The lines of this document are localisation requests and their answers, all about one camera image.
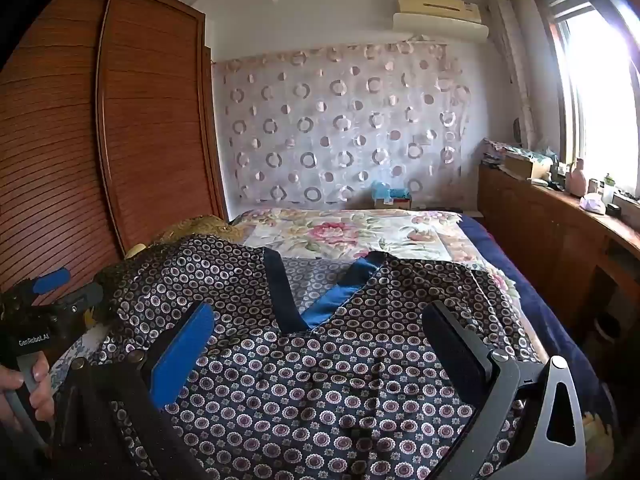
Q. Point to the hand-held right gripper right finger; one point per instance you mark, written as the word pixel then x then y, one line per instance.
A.
pixel 457 350

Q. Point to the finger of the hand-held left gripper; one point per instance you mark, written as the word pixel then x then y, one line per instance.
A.
pixel 50 281
pixel 85 295

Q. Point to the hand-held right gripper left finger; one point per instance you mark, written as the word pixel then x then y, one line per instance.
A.
pixel 179 355

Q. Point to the dark blue circle-print shirt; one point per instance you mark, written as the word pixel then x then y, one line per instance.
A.
pixel 300 385

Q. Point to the person's left hand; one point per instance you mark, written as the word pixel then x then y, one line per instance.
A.
pixel 42 400

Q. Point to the white blue-floral sheet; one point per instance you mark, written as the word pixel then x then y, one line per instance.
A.
pixel 85 347

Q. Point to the dark blue blanket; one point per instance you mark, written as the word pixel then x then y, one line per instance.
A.
pixel 525 285

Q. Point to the wooden side cabinet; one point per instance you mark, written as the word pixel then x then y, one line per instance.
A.
pixel 540 225

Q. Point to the floral bedsheet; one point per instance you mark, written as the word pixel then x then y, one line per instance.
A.
pixel 350 230

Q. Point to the cardboard tissue box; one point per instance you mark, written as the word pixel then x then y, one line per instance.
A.
pixel 395 199

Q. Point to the wooden box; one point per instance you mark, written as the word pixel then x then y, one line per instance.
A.
pixel 525 166

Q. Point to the wooden headboard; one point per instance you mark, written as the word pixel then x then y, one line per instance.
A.
pixel 150 110

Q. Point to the crumpled white tissue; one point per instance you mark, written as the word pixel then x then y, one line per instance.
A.
pixel 593 205

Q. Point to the pink bottle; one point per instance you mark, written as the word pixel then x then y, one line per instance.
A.
pixel 578 180

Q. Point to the green-capped bottle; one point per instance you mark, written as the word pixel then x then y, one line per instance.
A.
pixel 609 190

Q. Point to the white curtain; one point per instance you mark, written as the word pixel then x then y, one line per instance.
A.
pixel 505 60

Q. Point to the bright window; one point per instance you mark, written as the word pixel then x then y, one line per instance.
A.
pixel 600 85

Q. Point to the white air conditioner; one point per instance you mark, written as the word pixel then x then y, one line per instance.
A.
pixel 440 17

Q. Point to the circle-patterned wall cloth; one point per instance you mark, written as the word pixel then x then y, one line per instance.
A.
pixel 340 125

